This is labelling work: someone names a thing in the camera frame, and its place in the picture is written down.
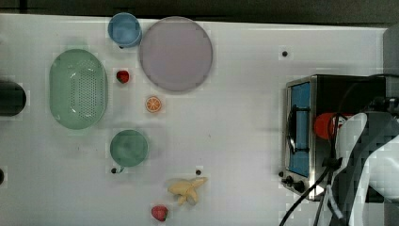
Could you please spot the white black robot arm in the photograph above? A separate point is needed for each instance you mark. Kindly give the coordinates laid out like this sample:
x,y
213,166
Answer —
x,y
367,146

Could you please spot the silver black toaster oven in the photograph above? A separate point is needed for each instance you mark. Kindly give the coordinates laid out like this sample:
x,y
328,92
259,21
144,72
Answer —
x,y
313,107

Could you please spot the orange slice toy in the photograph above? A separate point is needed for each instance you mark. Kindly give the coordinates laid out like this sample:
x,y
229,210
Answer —
x,y
153,104

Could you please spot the large grey round plate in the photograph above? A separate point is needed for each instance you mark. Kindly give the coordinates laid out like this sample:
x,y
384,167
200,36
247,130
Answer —
x,y
176,54

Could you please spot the peeled banana toy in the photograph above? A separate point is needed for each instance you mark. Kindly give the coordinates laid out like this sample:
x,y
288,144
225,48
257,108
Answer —
x,y
186,190

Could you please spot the green plastic mug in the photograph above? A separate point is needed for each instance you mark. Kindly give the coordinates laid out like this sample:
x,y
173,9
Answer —
x,y
128,149

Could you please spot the small red strawberry toy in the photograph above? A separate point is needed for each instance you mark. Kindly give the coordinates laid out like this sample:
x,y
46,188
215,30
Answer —
x,y
123,77

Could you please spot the pink strawberry toy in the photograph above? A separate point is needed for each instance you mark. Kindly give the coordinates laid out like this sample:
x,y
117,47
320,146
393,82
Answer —
x,y
160,212

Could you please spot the blue plastic cup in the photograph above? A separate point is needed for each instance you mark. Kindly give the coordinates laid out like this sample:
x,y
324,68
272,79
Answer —
x,y
124,29

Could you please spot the green plastic colander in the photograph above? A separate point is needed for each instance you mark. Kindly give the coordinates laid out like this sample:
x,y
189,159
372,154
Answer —
x,y
78,89

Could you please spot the dark grey cup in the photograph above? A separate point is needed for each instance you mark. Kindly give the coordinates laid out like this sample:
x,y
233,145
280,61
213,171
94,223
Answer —
x,y
12,99

